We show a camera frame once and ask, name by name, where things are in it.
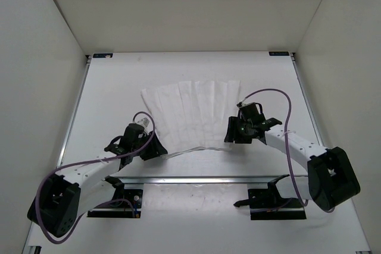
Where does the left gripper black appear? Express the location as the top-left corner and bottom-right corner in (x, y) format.
(133, 130), (168, 161)

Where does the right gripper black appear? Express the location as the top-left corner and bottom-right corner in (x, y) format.
(224, 117), (252, 144)

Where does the white pleated skirt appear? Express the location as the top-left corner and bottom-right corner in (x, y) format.
(140, 80), (241, 158)

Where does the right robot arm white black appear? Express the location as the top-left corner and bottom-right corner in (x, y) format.
(224, 103), (361, 212)

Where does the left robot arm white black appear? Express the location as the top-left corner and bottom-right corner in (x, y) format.
(27, 123), (168, 238)

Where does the right blue corner label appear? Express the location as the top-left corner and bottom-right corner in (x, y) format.
(268, 51), (289, 57)

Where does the blue corner label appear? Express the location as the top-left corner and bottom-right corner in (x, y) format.
(268, 51), (289, 57)
(92, 53), (113, 58)

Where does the left blue corner label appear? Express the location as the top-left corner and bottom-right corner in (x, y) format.
(92, 53), (113, 58)

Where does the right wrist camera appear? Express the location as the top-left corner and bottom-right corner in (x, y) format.
(236, 102), (252, 109)

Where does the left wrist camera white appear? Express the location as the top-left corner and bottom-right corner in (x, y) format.
(136, 117), (150, 129)

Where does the aluminium front table rail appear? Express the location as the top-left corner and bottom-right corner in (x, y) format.
(117, 176), (277, 185)

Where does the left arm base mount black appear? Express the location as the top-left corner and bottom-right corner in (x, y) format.
(87, 176), (143, 219)

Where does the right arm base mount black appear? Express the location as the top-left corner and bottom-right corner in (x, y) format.
(233, 175), (307, 221)

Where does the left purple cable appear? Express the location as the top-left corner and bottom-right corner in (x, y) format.
(35, 112), (155, 243)

